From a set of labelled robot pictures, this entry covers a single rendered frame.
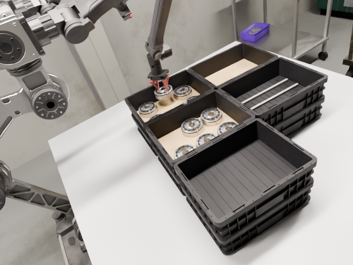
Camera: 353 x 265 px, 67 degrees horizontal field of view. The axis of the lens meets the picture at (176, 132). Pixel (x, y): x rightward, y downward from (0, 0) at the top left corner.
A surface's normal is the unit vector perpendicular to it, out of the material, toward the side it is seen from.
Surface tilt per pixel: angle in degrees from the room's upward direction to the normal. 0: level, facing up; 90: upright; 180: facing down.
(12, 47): 90
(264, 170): 0
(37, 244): 0
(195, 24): 90
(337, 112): 0
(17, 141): 90
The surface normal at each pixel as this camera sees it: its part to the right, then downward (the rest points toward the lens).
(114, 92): 0.52, 0.46
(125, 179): -0.23, -0.73
